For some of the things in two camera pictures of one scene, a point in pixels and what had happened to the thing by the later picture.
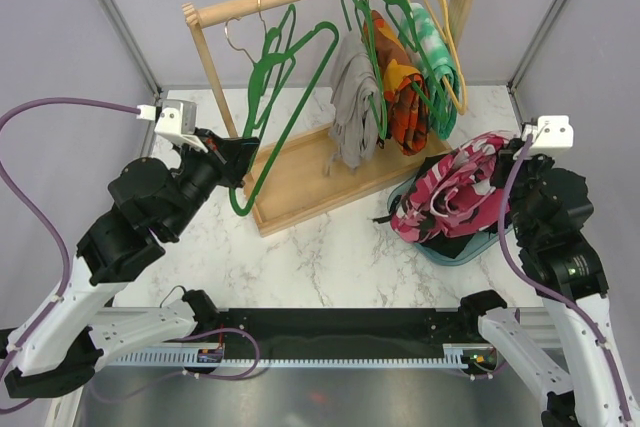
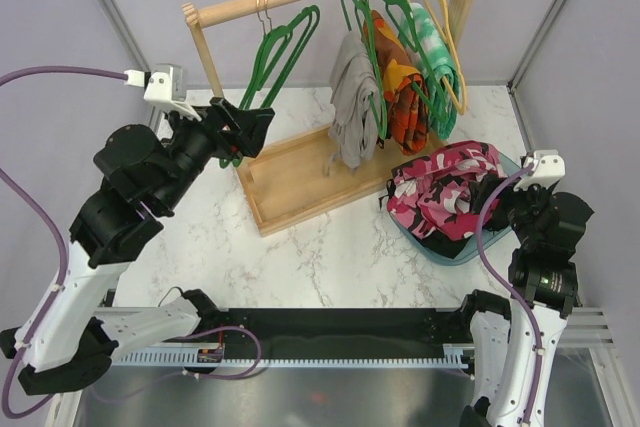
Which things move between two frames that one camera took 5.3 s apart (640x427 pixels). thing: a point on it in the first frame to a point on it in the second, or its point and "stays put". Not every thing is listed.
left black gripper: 232,157 to 249,127
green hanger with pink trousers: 272,49 to 273,46
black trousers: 501,154 to 480,187
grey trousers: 354,131 stays put
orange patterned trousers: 405,86 stays put
